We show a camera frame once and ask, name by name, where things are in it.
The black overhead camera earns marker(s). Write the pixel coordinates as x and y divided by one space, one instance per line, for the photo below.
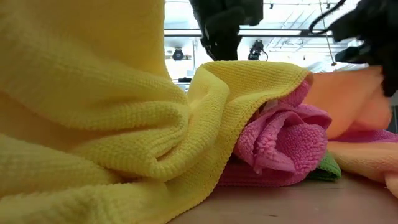
256 49

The bunched pink microfiber towel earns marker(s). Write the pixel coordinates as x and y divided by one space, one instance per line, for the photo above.
286 143

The long pink microfiber towel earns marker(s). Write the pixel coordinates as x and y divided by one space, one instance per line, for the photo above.
367 136

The green microfiber towel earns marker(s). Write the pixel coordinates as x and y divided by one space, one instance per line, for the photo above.
326 169

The black overhead frame beam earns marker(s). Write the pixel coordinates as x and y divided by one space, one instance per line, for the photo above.
280 36

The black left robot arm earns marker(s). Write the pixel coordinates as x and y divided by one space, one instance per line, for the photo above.
248 11

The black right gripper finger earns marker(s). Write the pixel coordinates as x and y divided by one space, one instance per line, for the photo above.
390 81

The large orange microfiber towel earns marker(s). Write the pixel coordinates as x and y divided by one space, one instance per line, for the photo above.
357 161

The yellow microfiber towel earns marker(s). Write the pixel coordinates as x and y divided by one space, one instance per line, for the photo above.
93 109

